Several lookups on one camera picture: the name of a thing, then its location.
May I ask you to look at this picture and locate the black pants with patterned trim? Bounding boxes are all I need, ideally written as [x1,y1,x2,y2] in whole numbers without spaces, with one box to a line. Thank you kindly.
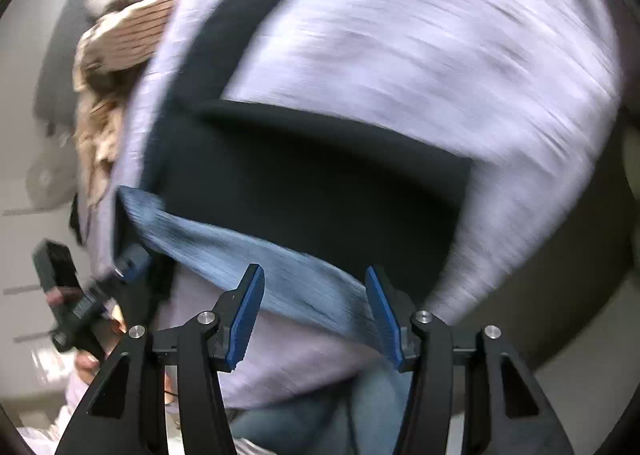
[115,0,472,355]

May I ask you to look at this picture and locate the beige striped clothing pile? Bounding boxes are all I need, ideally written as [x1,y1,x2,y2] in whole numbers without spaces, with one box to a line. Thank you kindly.
[72,0,180,208]

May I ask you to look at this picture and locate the person's left hand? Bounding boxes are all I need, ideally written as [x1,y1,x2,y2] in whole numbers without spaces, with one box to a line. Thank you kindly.
[44,287,125,385]

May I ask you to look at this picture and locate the lavender embossed bedspread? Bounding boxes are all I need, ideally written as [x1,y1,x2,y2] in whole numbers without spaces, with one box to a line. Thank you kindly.
[88,0,626,409]

